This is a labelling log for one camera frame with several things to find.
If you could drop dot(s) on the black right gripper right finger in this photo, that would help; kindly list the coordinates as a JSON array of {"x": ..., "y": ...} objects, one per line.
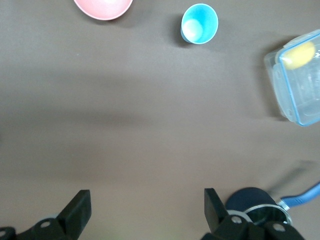
[{"x": 217, "y": 217}]

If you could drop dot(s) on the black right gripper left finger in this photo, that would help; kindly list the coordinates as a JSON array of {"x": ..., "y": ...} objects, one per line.
[{"x": 75, "y": 212}]

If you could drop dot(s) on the clear plastic lidded container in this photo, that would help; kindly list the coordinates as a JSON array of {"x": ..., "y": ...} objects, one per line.
[{"x": 307, "y": 100}]

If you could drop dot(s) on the yellow round food piece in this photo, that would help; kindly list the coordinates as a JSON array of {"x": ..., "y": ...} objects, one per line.
[{"x": 300, "y": 55}]

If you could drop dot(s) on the empty blue plastic cup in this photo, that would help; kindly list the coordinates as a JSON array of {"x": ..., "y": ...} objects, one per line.
[{"x": 207, "y": 17}]

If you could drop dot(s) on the pink bowl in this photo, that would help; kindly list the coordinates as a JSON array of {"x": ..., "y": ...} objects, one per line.
[{"x": 102, "y": 7}]

